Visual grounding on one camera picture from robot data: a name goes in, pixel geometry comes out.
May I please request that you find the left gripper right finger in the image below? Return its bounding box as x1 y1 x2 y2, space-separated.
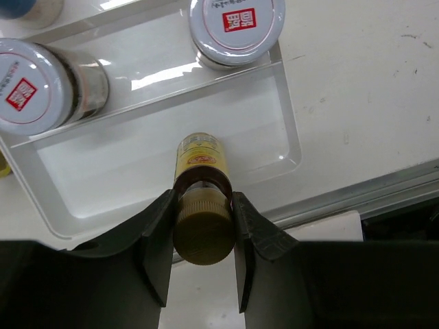
232 192 438 328

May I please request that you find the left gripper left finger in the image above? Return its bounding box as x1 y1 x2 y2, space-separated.
1 189 177 328

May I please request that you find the yellow small bottle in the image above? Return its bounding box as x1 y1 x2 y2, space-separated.
0 152 11 178
173 132 235 266

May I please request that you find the spice jar red label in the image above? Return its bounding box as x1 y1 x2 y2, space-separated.
1 38 109 136
188 0 286 70

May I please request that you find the blue-label bead jar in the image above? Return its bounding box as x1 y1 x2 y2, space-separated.
1 0 64 29

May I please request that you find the white divided tray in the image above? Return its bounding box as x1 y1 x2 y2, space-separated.
1 1 301 241

